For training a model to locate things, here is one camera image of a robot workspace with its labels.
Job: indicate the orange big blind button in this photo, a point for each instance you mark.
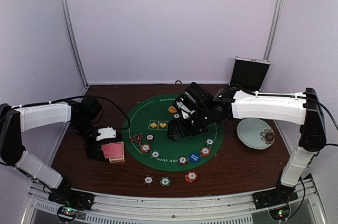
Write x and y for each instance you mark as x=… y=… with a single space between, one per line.
x=172 y=109

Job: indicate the card deck box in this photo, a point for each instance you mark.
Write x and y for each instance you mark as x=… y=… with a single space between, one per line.
x=121 y=158

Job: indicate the right aluminium frame post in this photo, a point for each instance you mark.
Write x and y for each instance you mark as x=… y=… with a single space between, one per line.
x=273 y=28

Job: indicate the red chip pile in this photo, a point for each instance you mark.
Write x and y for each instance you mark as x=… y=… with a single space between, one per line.
x=145 y=148

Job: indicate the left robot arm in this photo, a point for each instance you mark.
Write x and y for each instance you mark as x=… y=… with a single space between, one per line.
x=27 y=130

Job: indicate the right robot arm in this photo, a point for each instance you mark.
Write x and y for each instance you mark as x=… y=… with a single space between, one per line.
x=301 y=108

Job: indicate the aluminium front rail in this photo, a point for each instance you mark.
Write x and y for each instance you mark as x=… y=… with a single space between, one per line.
x=233 y=208

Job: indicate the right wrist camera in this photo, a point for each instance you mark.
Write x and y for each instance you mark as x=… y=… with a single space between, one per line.
x=185 y=112

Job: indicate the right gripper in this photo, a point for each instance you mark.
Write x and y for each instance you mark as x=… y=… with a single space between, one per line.
x=185 y=131

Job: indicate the black red all-in triangle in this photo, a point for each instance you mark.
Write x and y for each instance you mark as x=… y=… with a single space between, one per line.
x=137 y=138

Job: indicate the green poker chip stack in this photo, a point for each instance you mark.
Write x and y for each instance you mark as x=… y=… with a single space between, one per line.
x=165 y=181

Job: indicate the aluminium poker chip case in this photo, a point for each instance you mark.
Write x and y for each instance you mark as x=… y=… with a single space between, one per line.
x=249 y=73

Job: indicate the red-backed card deck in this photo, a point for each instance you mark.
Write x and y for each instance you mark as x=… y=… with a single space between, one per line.
x=113 y=150

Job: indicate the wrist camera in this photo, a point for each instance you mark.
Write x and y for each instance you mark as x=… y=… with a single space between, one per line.
x=185 y=112
x=105 y=133

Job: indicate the round green poker mat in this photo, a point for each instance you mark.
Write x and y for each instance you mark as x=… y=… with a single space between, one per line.
x=151 y=116

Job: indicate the left aluminium frame post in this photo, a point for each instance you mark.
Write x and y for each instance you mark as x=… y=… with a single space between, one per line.
x=73 y=43

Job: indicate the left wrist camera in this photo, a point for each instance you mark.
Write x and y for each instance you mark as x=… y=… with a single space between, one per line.
x=105 y=133

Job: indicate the green chip seat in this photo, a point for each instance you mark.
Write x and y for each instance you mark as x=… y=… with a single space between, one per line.
x=209 y=142

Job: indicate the brown poker chip stack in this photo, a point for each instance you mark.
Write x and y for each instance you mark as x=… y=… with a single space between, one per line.
x=148 y=180

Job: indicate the pale green ceramic plate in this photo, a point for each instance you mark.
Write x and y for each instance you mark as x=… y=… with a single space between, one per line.
x=255 y=133

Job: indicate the blue small blind button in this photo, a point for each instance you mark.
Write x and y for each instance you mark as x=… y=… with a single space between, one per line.
x=194 y=157

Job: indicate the red five poker chip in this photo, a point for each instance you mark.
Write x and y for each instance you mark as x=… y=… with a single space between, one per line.
x=205 y=151

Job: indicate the orange-red poker chip stack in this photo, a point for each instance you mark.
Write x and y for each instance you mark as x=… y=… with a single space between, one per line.
x=191 y=176

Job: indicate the aluminium frame post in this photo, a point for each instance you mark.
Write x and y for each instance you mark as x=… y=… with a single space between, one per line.
x=273 y=28
x=73 y=43

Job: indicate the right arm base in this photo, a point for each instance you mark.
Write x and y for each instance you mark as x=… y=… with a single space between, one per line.
x=273 y=197

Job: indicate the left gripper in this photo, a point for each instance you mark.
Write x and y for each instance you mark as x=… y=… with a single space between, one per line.
x=93 y=155

